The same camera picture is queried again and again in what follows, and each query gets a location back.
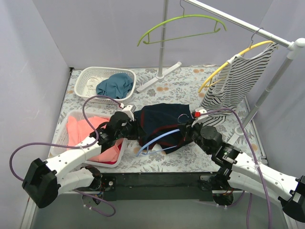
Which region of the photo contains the navy tank top red trim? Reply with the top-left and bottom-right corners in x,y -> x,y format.
133,103 -> 193,154

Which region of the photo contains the blue hanger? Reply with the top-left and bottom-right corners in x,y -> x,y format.
136,112 -> 192,156

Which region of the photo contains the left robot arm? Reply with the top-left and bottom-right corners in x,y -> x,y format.
22,108 -> 139,208

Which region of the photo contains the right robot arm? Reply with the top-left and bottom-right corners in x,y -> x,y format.
179,123 -> 305,222

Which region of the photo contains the yellow hanger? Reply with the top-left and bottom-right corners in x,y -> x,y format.
198,40 -> 274,93

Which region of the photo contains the striped tank top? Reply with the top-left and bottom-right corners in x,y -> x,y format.
200,42 -> 278,112

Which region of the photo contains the green hanger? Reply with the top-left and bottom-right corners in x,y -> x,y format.
136,4 -> 227,47

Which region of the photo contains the teal cloth in basket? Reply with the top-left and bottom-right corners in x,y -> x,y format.
96,73 -> 133,99

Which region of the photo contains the pink cloth in basket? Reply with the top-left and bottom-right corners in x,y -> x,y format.
66,116 -> 123,164

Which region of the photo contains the white cloth in basket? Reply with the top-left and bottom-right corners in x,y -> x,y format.
87,76 -> 102,91

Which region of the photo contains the white plastic basket rear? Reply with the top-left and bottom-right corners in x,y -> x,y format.
74,67 -> 137,104

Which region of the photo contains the white plastic basket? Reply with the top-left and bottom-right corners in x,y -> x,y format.
74,67 -> 137,104
54,110 -> 127,168

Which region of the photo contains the floral table mat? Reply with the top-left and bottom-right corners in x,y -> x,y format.
52,66 -> 265,173

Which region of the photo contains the white plastic basket front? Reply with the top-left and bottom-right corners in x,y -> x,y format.
54,110 -> 127,168

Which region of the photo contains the white clothes rack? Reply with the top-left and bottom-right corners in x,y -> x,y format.
137,0 -> 305,128

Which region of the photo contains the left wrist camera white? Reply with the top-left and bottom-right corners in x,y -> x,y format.
119,103 -> 136,121

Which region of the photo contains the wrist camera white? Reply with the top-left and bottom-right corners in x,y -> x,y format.
191,107 -> 208,127
119,103 -> 136,121

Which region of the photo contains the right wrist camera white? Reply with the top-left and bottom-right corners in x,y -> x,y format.
191,107 -> 208,127

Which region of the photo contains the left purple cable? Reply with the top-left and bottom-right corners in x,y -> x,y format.
9,95 -> 124,217

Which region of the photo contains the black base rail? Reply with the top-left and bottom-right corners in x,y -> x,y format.
74,172 -> 241,201

